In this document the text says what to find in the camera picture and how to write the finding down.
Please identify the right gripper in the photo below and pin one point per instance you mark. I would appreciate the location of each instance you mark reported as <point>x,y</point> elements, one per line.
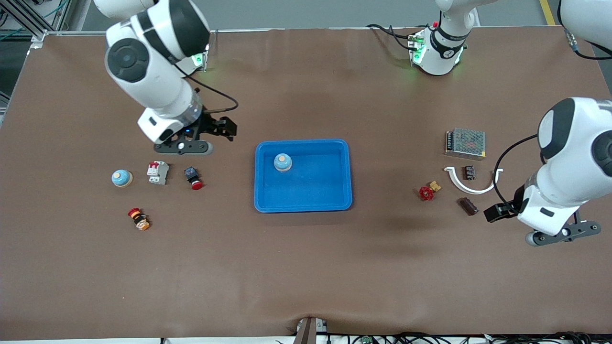
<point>213,125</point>

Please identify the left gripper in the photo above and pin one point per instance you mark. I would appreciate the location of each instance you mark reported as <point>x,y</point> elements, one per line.
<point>509,208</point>

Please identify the brown cylindrical capacitor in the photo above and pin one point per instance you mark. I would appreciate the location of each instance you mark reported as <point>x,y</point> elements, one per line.
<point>468,206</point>

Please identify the small black terminal block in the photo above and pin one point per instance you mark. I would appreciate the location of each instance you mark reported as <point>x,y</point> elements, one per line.
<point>470,173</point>

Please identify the light blue call bell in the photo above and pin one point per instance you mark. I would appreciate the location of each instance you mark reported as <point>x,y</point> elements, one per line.
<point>282,163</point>
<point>121,177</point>

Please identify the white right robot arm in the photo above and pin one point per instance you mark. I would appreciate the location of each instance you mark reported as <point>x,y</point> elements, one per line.
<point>158,86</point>

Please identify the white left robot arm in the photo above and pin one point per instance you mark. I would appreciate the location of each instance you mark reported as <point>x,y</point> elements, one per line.
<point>573,157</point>

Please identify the white curved plastic clip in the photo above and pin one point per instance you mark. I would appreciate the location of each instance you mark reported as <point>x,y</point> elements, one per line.
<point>473,192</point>

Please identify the red mushroom button black body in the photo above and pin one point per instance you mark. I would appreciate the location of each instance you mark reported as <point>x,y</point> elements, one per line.
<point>192,176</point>

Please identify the metal mesh power supply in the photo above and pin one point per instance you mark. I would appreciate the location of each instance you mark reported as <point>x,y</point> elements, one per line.
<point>466,142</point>

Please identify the blue plastic tray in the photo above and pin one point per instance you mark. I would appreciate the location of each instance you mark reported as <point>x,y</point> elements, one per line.
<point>315,191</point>

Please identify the red yellow button white end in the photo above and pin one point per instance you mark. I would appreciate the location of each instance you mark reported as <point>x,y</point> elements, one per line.
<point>139,219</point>

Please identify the brown table mat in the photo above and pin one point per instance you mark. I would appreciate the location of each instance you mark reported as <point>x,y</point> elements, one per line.
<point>306,267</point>

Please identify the white circuit breaker red switch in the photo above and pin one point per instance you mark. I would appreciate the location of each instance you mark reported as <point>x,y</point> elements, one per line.
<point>158,173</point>

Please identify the metal table clamp bracket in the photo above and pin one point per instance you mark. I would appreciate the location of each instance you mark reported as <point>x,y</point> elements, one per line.
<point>306,332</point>

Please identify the aluminium frame profile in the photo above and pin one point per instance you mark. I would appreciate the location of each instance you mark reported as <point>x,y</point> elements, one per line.
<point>28,24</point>

